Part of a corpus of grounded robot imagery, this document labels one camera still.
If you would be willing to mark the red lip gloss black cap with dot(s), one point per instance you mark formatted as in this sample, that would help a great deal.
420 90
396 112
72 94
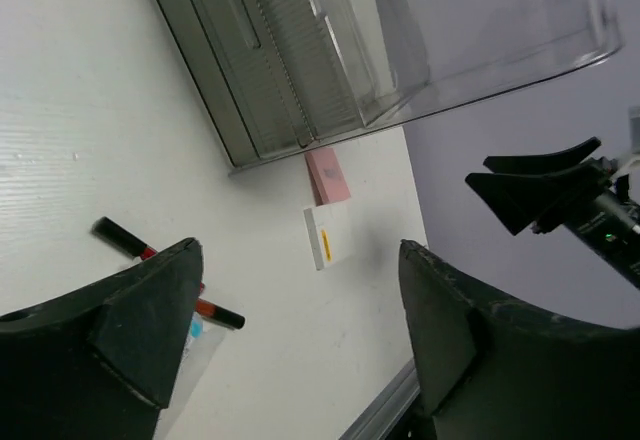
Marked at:
123 240

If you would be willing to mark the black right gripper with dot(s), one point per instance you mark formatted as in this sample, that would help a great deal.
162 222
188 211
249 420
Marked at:
589 198

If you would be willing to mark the clear packet blue label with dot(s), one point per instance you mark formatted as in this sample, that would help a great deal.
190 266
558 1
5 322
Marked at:
202 341

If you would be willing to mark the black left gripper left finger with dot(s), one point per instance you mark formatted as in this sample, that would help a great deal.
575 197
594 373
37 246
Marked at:
100 362

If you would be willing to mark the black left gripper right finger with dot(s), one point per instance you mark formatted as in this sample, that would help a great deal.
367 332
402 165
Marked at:
492 366

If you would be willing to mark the clear acrylic makeup organizer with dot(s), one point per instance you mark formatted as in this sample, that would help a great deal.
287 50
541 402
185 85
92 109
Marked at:
283 77

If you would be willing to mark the red lip gloss tube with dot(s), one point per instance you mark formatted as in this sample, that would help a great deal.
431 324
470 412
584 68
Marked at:
219 315

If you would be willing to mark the white box yellow label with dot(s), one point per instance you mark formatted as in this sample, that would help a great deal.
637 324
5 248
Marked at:
330 232

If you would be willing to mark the pink makeup box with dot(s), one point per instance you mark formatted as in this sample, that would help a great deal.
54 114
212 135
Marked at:
327 179

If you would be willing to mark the aluminium table edge rail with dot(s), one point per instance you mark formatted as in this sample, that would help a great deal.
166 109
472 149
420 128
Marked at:
386 410

